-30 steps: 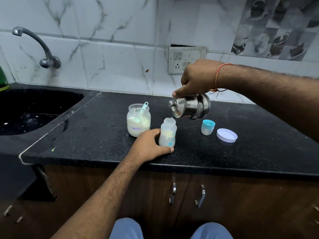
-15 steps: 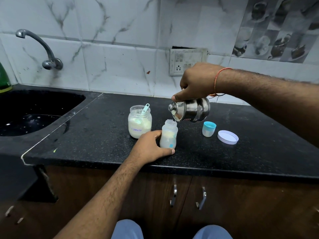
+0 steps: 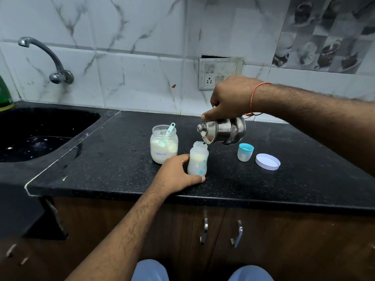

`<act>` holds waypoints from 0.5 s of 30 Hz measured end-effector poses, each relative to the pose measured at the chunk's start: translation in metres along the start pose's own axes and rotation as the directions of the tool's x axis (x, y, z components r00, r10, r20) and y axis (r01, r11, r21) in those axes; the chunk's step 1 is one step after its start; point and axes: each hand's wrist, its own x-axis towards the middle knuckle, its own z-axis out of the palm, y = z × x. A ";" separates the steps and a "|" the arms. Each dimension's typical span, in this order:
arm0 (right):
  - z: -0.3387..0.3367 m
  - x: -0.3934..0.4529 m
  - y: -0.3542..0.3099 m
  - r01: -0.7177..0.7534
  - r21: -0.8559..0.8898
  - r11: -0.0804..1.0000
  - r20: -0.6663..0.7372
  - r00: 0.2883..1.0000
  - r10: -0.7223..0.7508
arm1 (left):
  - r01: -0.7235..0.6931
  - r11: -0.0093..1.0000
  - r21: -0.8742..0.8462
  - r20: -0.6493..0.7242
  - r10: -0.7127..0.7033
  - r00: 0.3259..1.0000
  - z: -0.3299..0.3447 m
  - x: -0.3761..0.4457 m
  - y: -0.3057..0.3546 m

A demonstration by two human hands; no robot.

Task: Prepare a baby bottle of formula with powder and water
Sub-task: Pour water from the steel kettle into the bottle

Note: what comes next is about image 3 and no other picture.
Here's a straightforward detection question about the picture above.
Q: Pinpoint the steel wall faucet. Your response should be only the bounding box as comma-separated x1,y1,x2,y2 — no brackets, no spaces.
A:
18,37,74,85

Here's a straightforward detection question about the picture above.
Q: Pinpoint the person's left leg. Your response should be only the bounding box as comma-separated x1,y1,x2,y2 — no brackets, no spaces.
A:
131,259,170,281

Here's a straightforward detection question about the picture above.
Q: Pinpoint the person's right forearm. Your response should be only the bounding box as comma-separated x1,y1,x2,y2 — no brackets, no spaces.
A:
251,84,375,176

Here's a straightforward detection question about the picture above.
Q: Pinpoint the small steel pouring pot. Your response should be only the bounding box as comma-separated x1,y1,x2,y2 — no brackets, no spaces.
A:
197,115,246,145

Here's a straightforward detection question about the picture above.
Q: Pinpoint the person's left forearm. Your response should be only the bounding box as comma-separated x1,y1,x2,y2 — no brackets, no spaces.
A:
65,184,167,281

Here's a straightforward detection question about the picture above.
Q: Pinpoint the glass jar of white powder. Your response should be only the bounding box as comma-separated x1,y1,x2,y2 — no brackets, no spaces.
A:
150,124,179,165

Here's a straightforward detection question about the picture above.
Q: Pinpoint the green bottle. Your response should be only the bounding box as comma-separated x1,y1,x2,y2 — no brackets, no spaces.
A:
0,75,15,112

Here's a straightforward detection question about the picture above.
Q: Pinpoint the person's leg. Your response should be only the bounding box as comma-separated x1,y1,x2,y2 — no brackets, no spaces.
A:
228,265,275,281
131,259,170,281

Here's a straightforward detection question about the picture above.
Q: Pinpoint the white round jar lid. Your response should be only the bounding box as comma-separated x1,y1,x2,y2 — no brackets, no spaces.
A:
255,153,281,171

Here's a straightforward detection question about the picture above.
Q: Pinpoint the white wall switch socket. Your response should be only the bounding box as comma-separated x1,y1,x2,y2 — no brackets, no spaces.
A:
199,57,244,91

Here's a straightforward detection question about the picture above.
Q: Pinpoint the brown wooden cabinet door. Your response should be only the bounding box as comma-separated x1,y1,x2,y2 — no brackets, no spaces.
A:
207,207,375,281
44,197,226,281

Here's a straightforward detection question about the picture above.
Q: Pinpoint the orange thread wristband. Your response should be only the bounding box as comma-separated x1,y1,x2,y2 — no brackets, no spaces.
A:
244,82,273,118

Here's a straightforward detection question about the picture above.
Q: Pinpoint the clear baby feeding bottle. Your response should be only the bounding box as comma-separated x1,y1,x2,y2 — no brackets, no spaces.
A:
187,141,210,176

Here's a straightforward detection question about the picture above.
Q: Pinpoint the person's left hand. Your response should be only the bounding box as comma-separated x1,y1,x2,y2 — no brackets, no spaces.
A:
152,154,206,197

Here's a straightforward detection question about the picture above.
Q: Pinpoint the person's right hand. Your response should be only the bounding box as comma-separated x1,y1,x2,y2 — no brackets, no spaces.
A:
201,75,259,122

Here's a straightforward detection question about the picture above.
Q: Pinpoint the person's right leg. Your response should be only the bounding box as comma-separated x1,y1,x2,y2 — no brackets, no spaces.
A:
228,265,275,281

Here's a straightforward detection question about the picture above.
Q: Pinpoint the teal baby bottle cap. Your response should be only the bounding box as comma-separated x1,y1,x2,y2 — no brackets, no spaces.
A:
237,143,254,162

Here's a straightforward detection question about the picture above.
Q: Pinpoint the black kitchen sink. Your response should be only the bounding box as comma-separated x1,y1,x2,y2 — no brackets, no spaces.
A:
0,107,101,163

